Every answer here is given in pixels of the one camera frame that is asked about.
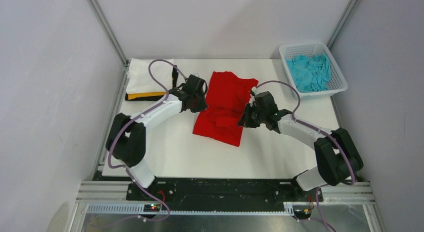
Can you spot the yellow folded t shirt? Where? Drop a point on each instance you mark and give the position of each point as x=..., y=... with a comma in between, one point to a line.
x=150, y=96

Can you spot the right controller board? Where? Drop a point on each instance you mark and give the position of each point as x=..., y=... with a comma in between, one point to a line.
x=302, y=214

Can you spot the controller board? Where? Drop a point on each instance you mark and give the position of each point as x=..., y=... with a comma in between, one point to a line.
x=302, y=214
x=152, y=208

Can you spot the white plastic basket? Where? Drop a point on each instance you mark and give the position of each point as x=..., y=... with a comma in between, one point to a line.
x=337, y=82

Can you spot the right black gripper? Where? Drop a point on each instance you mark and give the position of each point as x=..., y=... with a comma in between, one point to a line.
x=245, y=121

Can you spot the corner aluminium post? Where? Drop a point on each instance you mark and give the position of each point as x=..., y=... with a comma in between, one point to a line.
x=342, y=22
x=105, y=25

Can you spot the red t shirt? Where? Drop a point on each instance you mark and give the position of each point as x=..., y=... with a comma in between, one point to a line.
x=226, y=99

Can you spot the blue t shirt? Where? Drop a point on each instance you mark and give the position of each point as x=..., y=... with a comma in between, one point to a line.
x=310, y=74

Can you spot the aluminium frame rail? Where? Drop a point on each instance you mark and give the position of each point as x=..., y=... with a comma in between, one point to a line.
x=101, y=206

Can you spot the white folded t shirt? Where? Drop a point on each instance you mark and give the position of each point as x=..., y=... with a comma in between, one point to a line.
x=140, y=81

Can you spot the left corner aluminium post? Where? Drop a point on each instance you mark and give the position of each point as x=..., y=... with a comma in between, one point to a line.
x=105, y=25

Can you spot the right corner aluminium post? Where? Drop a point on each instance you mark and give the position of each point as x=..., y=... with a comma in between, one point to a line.
x=342, y=22

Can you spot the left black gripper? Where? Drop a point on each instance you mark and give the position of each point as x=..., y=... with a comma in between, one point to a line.
x=201, y=107

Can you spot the left controller board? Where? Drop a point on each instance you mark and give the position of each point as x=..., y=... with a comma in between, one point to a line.
x=152, y=208

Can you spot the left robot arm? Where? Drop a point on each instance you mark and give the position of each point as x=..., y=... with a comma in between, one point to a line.
x=127, y=139

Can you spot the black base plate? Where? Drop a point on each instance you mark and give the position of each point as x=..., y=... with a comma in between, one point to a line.
x=224, y=195

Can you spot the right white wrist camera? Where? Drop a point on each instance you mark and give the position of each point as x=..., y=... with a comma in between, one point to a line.
x=253, y=91

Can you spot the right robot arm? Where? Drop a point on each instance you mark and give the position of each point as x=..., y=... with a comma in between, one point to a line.
x=337, y=157

